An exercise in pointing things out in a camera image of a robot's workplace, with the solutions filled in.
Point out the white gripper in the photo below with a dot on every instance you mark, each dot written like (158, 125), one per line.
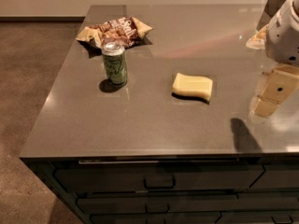
(284, 36)

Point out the green drink can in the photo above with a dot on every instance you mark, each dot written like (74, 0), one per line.
(115, 63)

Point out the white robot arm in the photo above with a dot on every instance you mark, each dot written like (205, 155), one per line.
(280, 38)

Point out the pale snack packet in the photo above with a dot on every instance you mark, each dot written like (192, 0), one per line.
(258, 40)

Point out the yellow sponge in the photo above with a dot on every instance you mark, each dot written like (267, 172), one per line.
(193, 86)

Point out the dark drawer cabinet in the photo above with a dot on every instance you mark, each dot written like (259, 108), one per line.
(174, 191)

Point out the dark snack box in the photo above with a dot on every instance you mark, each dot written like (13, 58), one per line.
(270, 9)

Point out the brown chip bag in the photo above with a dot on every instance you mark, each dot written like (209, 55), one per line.
(127, 31)

